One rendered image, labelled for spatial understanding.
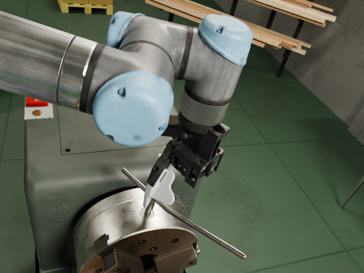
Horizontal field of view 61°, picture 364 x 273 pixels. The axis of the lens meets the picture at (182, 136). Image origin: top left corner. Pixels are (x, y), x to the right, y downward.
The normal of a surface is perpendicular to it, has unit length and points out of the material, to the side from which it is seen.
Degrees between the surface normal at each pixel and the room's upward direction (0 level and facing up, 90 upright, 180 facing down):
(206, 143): 89
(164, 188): 55
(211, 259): 0
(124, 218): 17
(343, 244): 0
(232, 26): 2
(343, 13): 90
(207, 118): 90
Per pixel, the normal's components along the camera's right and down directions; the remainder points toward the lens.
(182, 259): -0.03, -0.72
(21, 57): 0.12, 0.27
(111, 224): -0.27, -0.63
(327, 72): -0.94, 0.04
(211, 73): -0.06, 0.66
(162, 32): 0.59, -0.62
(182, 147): 0.22, -0.76
